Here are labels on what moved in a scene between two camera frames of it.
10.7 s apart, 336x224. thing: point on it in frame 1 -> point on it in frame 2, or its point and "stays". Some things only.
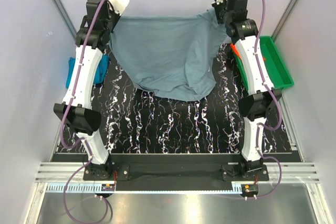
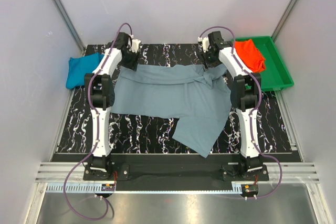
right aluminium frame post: [292, 4] stays
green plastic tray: [276, 71] stays
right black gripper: [217, 7] -> [202, 56]
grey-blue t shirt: [171, 56] -> [196, 96]
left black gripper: [116, 16] -> [132, 64]
